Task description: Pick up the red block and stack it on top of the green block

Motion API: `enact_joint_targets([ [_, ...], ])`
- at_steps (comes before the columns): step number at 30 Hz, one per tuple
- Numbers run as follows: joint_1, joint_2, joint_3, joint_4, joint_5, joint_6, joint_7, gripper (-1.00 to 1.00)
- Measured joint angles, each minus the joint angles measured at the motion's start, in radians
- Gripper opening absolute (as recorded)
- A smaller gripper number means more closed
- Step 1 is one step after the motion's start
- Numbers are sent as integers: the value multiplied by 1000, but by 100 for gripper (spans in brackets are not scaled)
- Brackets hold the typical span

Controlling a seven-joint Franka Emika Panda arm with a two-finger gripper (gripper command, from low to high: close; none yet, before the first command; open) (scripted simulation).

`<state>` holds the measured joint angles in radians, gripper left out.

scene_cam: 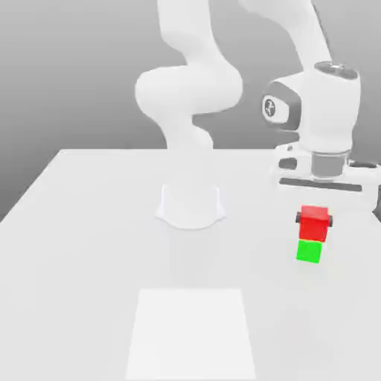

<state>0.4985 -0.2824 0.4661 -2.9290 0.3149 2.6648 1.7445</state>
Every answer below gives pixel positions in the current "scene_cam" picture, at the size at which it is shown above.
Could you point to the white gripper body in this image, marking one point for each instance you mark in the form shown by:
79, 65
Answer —
321, 195

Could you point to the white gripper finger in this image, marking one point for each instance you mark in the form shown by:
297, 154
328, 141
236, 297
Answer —
298, 218
329, 221

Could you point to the small green cube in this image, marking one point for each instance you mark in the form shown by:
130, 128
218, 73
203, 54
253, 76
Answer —
309, 251

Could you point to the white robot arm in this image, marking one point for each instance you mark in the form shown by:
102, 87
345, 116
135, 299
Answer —
190, 89

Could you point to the small red cube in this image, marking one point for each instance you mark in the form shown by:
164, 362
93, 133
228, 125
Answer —
314, 224

